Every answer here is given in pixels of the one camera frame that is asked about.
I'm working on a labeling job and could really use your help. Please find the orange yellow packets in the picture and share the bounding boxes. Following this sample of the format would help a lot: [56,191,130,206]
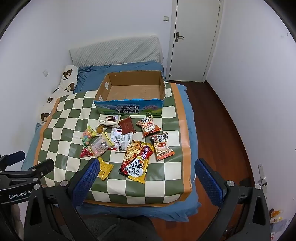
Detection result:
[268,209,284,224]

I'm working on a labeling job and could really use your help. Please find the yellow red instant noodle packet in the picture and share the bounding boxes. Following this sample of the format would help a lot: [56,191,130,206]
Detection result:
[119,140,155,184]

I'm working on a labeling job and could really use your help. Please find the brown snack packet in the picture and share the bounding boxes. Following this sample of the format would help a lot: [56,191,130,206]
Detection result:
[119,116,136,135]

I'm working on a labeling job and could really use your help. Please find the dark grey cloth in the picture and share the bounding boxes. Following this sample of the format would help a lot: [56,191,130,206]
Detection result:
[76,215,162,241]

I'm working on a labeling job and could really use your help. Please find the clear pink snack packet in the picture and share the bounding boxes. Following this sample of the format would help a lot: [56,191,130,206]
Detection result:
[90,133,115,158]

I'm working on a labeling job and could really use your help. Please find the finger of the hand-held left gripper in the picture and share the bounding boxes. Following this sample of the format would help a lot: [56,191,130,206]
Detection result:
[0,159,55,186]
[0,151,26,171]

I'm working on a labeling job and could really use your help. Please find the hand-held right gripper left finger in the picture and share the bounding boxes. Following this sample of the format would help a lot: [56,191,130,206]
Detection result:
[24,158,109,241]

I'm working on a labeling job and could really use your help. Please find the grey quilted headboard cushion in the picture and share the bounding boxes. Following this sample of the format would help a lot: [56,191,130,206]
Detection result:
[69,35,163,66]

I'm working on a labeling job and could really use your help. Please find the cardboard box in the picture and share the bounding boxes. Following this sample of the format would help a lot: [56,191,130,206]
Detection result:
[94,70,167,116]

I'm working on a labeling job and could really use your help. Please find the white wafer packet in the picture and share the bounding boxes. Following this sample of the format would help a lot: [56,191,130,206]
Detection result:
[97,114,119,127]

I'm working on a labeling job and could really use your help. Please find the white door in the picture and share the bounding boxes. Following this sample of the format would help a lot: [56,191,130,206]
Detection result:
[166,0,223,82]

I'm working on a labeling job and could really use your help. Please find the white silver snack packet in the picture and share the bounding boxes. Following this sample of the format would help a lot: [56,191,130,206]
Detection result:
[116,134,133,152]

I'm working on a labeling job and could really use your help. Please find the yellow snack packet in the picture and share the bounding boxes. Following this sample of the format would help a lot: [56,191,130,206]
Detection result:
[97,157,114,181]

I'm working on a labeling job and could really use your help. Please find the blue bed sheet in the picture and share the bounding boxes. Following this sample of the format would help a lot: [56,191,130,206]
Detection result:
[21,61,201,223]

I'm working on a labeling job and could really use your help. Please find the colourful candy bag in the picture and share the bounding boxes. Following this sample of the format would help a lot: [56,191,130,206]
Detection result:
[80,125,97,147]

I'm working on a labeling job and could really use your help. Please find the orange panda snack packet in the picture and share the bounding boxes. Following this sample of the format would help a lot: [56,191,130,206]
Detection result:
[136,115,162,137]
[150,133,175,161]

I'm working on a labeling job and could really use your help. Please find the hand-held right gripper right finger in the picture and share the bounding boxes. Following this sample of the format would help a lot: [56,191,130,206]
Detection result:
[195,158,271,241]

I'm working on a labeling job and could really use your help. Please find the green white checkered mat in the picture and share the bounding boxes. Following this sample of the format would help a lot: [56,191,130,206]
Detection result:
[33,82,193,207]

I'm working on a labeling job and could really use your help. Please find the white bear print pillow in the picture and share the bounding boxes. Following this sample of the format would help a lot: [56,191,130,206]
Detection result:
[38,64,79,127]

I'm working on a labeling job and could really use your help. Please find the white red label packet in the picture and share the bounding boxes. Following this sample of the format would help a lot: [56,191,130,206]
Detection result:
[110,126,122,151]

